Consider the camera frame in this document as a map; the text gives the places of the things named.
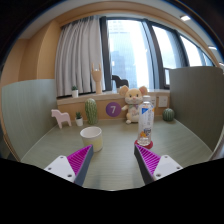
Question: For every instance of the pale yellow paper cup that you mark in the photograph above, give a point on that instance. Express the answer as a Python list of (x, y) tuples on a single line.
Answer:
[(92, 136)]

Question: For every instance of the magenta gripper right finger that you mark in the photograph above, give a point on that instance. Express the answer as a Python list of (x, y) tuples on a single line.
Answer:
[(152, 166)]

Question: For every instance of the small potted plant on sill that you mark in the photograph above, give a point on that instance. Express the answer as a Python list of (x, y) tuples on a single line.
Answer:
[(74, 92)]

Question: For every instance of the round green ceramic cactus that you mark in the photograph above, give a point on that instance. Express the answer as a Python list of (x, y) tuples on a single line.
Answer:
[(168, 114)]

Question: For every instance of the wooden hand sculpture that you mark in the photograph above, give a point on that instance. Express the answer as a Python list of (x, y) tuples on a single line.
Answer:
[(97, 77)]

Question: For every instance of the clear plastic water bottle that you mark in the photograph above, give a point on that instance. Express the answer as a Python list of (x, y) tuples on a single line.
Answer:
[(146, 120)]

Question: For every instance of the green desk partition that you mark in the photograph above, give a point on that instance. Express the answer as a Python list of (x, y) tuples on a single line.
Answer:
[(26, 110), (197, 97)]

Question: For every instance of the white wall switch socket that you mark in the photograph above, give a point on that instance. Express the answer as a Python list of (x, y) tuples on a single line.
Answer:
[(163, 101)]

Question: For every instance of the red round coaster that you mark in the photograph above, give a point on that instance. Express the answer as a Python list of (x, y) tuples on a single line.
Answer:
[(149, 146)]

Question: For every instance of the black horse figure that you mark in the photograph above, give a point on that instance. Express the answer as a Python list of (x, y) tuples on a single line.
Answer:
[(120, 82)]

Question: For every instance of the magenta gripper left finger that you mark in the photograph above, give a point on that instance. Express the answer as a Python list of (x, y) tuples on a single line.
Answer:
[(73, 167)]

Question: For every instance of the right green desk partition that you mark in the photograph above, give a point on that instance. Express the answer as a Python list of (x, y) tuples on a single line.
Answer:
[(197, 97)]

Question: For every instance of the white wall power socket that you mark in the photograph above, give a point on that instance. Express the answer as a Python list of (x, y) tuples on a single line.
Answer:
[(153, 100)]

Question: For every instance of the left green desk partition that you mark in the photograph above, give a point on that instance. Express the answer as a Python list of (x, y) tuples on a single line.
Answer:
[(26, 110)]

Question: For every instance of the purple round number seven sign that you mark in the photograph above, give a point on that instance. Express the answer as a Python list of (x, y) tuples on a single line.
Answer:
[(113, 109)]

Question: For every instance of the grey curtain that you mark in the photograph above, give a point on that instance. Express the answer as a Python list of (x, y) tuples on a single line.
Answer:
[(79, 48)]

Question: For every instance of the small potted plant on desk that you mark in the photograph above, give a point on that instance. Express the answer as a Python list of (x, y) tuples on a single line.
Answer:
[(79, 119)]

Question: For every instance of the tall green ceramic cactus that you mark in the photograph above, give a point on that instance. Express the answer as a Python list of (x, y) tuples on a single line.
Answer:
[(91, 111)]

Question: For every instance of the plush mouse toy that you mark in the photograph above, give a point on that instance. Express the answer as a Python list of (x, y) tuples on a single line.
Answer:
[(133, 98)]

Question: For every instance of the pink wooden horse figure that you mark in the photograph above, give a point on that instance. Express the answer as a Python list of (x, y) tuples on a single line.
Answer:
[(61, 117)]

